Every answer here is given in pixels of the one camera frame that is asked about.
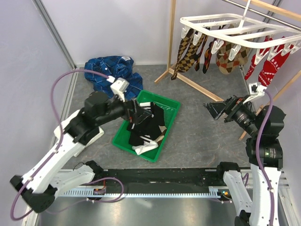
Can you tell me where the black beige-striped sock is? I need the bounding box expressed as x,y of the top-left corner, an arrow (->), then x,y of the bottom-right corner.
150,102 -> 165,126
136,116 -> 162,140

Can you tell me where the white black-striped sock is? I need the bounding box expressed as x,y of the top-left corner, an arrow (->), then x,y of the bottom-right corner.
132,140 -> 158,155
139,102 -> 154,111

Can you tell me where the white sock drying hanger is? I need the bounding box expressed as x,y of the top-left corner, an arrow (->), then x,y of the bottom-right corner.
180,0 -> 301,64

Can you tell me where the wooden hanger rack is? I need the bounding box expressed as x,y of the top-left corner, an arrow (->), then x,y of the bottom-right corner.
154,0 -> 301,141

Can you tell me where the brown yellow argyle sock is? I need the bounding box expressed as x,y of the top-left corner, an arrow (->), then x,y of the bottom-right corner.
180,37 -> 202,73
171,29 -> 195,80

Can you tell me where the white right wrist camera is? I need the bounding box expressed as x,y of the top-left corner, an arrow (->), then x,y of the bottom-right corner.
243,82 -> 267,104

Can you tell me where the tan orange argyle sock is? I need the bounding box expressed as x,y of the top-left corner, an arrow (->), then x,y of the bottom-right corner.
216,41 -> 239,75
216,42 -> 250,75

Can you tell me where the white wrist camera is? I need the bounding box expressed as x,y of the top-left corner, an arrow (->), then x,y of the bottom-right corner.
243,82 -> 267,104
107,76 -> 129,102

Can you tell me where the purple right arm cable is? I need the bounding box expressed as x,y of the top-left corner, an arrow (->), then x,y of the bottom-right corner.
256,90 -> 276,226

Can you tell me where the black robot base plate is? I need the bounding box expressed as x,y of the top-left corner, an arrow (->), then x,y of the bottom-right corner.
87,161 -> 241,192

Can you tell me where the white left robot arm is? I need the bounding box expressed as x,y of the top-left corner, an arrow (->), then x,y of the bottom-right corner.
10,91 -> 152,213

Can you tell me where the grey slotted cable duct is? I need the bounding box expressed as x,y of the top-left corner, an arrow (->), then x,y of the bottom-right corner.
59,187 -> 230,199

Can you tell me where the blue plaid shirt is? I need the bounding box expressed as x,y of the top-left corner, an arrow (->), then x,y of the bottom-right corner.
84,56 -> 143,100

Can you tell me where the black white-striped sock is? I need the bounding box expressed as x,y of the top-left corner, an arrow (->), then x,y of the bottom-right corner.
129,132 -> 150,146
127,123 -> 142,133

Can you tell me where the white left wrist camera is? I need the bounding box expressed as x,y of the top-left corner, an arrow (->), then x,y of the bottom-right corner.
107,76 -> 129,102

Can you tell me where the beige brown striped sock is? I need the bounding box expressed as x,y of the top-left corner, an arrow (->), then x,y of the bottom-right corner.
155,126 -> 167,146

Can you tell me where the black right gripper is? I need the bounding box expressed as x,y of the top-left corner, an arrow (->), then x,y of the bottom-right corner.
204,94 -> 262,137

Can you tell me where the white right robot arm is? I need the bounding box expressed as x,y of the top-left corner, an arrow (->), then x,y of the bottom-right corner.
204,96 -> 286,226

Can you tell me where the red patterned sock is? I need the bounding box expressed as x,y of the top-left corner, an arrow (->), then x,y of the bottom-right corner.
258,44 -> 290,87
244,35 -> 273,80

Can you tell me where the green plastic tray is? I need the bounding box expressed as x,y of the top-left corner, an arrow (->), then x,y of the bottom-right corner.
112,90 -> 181,162

